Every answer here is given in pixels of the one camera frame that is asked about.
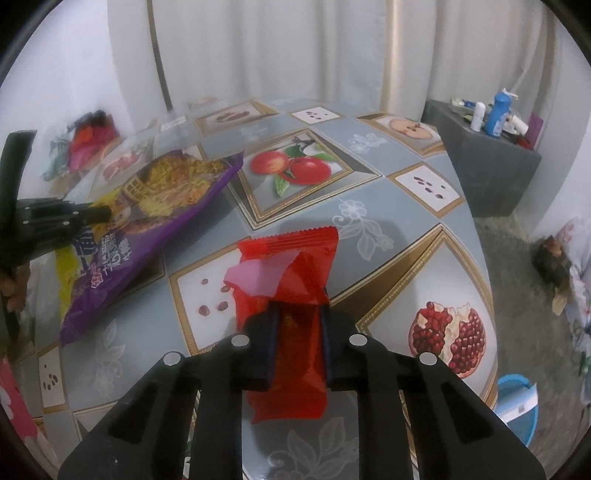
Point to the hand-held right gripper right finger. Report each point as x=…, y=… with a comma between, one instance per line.
x=325, y=346

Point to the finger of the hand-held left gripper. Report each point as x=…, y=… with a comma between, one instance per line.
x=74, y=214
x=51, y=242

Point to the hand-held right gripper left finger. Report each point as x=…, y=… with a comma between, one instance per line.
x=271, y=346

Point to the purple noodle packet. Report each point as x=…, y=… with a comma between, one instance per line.
x=152, y=217

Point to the blue plastic bucket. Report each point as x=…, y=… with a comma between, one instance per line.
x=508, y=383

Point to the light blue cardboard box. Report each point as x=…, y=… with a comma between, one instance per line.
x=517, y=406

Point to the person's left hand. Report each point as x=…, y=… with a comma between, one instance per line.
x=14, y=288

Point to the fruit print tablecloth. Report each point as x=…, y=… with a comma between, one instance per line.
x=369, y=198

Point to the pink floral blanket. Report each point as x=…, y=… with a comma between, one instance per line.
x=14, y=406

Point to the grey cabinet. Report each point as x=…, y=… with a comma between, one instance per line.
x=485, y=175

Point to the dark printed box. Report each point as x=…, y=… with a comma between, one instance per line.
x=551, y=261

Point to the white curtain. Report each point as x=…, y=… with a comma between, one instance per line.
x=277, y=46

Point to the white roll-on bottle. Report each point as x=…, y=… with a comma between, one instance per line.
x=478, y=117

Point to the small colourful packets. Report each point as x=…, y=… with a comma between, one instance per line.
x=461, y=104

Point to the blue bottle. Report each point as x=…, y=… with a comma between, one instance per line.
x=498, y=115

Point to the white cosmetic bottle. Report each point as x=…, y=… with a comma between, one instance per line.
x=519, y=125

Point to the purple card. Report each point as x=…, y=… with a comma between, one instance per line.
x=534, y=131

